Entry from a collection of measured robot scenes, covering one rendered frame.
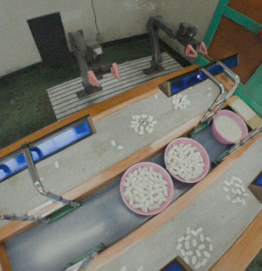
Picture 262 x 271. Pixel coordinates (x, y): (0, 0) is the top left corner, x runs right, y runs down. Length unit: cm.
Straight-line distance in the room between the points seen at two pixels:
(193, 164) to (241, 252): 51
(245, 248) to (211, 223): 21
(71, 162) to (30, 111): 149
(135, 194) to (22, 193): 59
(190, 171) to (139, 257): 51
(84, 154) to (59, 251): 51
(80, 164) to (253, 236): 98
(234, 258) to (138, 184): 60
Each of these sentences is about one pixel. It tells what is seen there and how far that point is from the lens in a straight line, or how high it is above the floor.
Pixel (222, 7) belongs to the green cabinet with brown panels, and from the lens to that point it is 142.
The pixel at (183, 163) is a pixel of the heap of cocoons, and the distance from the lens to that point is 95.
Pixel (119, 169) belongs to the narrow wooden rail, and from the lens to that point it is 83.
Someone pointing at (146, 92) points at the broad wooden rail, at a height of 76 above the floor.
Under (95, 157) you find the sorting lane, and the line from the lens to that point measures 89.
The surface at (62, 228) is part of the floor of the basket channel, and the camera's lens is 93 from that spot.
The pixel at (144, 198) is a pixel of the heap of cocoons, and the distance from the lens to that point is 83.
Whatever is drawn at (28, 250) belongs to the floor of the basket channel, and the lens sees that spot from 101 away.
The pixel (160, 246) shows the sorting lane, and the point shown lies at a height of 74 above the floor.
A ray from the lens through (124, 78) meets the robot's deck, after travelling 137.
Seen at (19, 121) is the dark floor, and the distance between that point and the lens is 228.
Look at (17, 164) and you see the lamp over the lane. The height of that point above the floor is 108.
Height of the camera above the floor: 156
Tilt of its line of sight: 60 degrees down
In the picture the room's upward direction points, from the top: 7 degrees clockwise
